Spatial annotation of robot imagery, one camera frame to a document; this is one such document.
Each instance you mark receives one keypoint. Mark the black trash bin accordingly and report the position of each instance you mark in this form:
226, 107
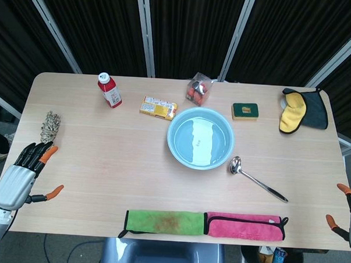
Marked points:
295, 262

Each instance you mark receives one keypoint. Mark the light blue bowl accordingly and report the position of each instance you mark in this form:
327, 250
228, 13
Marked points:
201, 138

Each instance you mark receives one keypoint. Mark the clear box with orange items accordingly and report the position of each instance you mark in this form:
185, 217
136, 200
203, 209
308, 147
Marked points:
199, 90

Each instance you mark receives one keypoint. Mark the grey screen frame post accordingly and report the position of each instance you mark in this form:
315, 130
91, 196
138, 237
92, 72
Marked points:
52, 27
236, 38
146, 34
339, 57

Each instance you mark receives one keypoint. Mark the white round object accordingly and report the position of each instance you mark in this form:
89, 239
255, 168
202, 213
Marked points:
282, 102

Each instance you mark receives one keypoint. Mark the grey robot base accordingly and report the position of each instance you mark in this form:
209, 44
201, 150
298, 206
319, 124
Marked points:
161, 256

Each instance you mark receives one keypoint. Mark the pink towel black trim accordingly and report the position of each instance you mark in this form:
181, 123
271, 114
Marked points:
244, 227

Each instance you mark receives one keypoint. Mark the yellow and dark cloth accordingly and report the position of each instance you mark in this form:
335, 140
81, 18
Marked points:
316, 111

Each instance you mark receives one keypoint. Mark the metal ladle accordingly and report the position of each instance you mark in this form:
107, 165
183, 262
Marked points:
235, 164

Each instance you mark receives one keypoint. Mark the red juice bottle white cap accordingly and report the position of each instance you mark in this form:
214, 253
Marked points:
110, 91

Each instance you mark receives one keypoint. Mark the yellow snack box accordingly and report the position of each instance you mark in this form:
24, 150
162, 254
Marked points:
157, 107

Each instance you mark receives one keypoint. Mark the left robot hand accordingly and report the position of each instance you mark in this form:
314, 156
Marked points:
14, 182

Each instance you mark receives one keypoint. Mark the green and yellow sponge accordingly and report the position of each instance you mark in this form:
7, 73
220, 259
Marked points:
245, 112

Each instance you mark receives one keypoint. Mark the green towel black trim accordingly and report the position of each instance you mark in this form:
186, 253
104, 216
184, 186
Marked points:
165, 222

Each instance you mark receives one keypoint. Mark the blue drink can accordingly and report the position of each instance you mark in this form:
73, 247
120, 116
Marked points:
279, 259

